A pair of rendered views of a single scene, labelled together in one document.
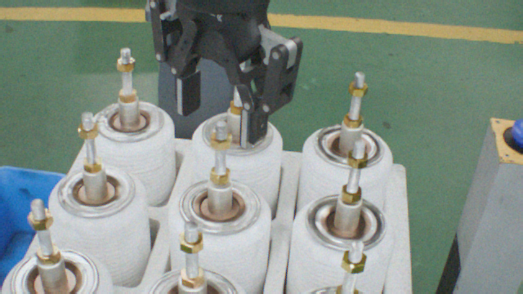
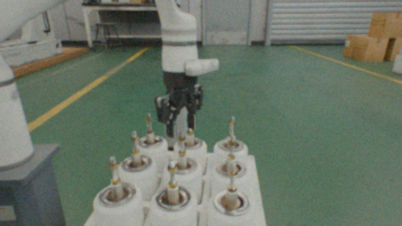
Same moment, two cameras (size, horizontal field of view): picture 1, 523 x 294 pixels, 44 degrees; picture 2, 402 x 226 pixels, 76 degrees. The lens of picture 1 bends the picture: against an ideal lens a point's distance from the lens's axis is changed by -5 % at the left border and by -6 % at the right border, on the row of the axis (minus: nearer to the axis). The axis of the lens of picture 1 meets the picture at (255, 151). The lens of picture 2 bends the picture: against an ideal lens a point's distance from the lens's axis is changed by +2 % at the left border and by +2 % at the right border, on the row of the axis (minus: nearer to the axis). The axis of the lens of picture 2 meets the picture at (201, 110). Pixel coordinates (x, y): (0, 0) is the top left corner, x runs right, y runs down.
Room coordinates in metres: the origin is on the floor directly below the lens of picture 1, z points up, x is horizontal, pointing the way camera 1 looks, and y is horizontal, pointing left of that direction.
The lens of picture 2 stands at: (0.42, 0.57, 0.60)
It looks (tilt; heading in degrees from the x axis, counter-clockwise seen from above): 21 degrees down; 270
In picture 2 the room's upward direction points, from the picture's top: straight up
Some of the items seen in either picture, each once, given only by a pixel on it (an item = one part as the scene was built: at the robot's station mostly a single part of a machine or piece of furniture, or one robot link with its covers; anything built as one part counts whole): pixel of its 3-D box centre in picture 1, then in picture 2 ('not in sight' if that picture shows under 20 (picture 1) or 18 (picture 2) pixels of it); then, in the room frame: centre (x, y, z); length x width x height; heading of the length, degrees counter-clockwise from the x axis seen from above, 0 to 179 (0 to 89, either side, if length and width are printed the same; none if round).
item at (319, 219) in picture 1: (346, 223); (190, 143); (0.45, -0.09, 0.25); 0.08 x 0.08 x 0.01
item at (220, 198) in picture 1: (220, 196); (182, 161); (0.47, 0.03, 0.26); 0.02 x 0.02 x 0.03
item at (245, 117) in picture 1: (252, 125); (191, 121); (0.44, 0.00, 0.36); 0.02 x 0.01 x 0.04; 143
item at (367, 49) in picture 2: not in sight; (369, 49); (-1.84, -3.01, 0.15); 0.30 x 0.24 x 0.30; 90
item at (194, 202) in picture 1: (219, 207); (182, 165); (0.47, 0.03, 0.25); 0.08 x 0.08 x 0.01
